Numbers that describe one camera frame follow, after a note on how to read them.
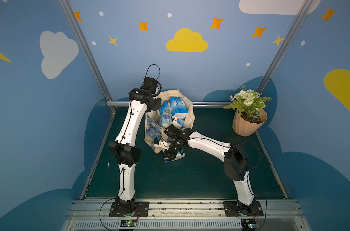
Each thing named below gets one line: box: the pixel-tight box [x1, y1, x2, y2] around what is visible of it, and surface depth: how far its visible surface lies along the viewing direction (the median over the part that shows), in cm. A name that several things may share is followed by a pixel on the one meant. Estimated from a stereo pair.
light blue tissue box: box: [159, 109, 173, 126], surface depth 87 cm
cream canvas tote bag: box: [144, 89, 196, 154], surface depth 90 cm
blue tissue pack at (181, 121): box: [176, 118, 185, 129], surface depth 91 cm
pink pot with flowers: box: [223, 84, 273, 137], surface depth 92 cm
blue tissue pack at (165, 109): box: [159, 100, 171, 116], surface depth 95 cm
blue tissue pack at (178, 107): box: [168, 96, 189, 117], surface depth 89 cm
